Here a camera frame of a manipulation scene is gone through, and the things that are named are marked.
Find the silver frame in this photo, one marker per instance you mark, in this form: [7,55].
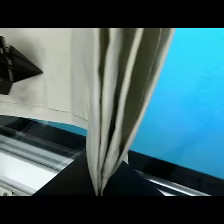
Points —
[30,156]

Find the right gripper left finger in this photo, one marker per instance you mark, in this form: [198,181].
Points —
[70,180]

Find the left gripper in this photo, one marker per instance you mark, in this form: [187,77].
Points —
[4,66]

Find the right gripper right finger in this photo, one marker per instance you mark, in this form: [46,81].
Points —
[130,181]

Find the beige garment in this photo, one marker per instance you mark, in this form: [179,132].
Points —
[110,83]

